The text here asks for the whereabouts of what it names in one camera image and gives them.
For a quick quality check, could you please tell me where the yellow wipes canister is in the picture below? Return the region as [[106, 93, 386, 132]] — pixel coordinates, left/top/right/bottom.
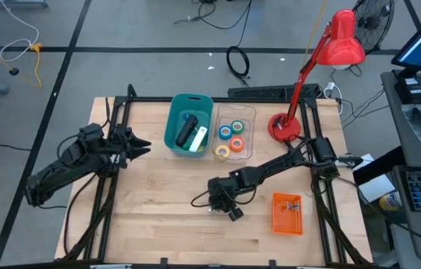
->
[[378, 190, 413, 212]]

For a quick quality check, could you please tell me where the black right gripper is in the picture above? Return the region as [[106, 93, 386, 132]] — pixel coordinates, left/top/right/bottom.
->
[[207, 176, 245, 222]]

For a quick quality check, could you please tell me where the white power adapter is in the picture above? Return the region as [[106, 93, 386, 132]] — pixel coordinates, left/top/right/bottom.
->
[[324, 81, 345, 116]]

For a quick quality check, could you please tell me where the black floor fan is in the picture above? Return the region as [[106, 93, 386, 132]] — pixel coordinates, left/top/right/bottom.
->
[[352, 0, 396, 56]]

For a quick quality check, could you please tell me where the clear plastic container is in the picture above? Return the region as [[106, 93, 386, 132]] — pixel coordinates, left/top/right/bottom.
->
[[211, 102, 257, 161]]

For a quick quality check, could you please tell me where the large mint green stapler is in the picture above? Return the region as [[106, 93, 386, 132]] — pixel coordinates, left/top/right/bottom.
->
[[188, 126, 209, 153]]

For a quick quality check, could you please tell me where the yellow extension cord plug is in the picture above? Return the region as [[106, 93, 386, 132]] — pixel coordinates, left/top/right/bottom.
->
[[29, 43, 44, 89]]

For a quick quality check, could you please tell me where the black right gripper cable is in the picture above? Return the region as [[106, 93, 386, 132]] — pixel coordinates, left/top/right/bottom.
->
[[190, 188, 258, 209]]

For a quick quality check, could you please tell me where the yellow tape roll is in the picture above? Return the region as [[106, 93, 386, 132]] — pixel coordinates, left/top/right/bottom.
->
[[214, 143, 231, 159]]

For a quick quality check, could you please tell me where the orange tape roll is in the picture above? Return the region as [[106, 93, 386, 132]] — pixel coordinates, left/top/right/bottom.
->
[[228, 136, 246, 152]]

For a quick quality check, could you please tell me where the grey side desk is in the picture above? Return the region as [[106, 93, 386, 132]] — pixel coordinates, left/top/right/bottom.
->
[[380, 69, 421, 169]]

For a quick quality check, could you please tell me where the coiled black floor cable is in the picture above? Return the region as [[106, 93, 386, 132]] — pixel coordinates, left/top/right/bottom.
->
[[225, 45, 251, 80]]

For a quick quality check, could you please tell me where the yellow hanging cord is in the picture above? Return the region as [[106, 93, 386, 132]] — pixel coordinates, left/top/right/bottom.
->
[[302, 0, 328, 55]]

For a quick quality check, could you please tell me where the orange mesh basket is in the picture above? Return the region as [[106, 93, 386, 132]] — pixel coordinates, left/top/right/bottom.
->
[[272, 192, 304, 236]]

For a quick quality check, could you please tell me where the white box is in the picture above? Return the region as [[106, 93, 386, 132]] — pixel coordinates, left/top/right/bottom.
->
[[358, 173, 397, 205]]

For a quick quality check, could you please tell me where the black mini computer box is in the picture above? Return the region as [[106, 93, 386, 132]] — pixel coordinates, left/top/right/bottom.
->
[[393, 75, 421, 105]]

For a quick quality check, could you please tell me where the black power strip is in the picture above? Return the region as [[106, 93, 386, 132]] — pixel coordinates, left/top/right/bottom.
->
[[227, 83, 323, 102]]

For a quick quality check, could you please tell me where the red desk lamp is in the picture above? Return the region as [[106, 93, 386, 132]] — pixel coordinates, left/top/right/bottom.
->
[[267, 9, 367, 144]]

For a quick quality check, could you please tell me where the teal plastic bin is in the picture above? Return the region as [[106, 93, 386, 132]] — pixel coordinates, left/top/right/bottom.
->
[[163, 93, 214, 158]]

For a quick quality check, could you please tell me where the black stapler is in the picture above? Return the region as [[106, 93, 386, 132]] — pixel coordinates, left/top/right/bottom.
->
[[175, 114, 200, 149]]

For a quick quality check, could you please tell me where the black metal table frame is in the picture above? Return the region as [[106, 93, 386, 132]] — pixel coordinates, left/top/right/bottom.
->
[[55, 84, 374, 268]]

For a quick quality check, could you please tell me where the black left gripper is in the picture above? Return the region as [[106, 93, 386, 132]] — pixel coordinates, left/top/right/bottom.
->
[[109, 123, 152, 170]]

